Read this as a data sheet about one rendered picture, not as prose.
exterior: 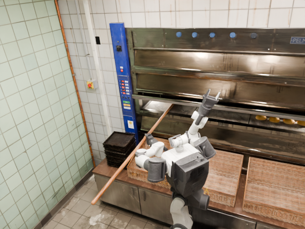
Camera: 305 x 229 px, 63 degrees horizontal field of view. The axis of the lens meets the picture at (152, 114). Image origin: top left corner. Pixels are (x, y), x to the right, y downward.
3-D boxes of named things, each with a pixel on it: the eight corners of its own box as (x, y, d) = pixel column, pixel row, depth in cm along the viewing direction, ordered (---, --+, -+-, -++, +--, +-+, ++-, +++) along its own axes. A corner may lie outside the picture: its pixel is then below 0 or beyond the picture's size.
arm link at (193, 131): (200, 121, 208) (194, 132, 224) (189, 121, 206) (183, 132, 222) (204, 131, 202) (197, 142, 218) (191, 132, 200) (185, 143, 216)
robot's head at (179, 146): (188, 147, 178) (188, 136, 174) (176, 152, 174) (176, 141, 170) (183, 142, 184) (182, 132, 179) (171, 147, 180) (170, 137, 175)
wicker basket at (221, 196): (191, 163, 292) (191, 144, 279) (242, 174, 269) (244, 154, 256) (177, 192, 253) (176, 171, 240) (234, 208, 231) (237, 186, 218)
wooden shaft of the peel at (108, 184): (94, 206, 169) (93, 203, 168) (90, 205, 170) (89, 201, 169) (177, 101, 304) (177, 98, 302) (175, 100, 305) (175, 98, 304)
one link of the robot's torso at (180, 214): (194, 225, 222) (194, 186, 200) (187, 241, 208) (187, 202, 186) (178, 219, 228) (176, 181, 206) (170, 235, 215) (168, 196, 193)
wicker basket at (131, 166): (146, 152, 316) (144, 134, 303) (189, 162, 293) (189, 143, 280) (127, 177, 278) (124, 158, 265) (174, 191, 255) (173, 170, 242)
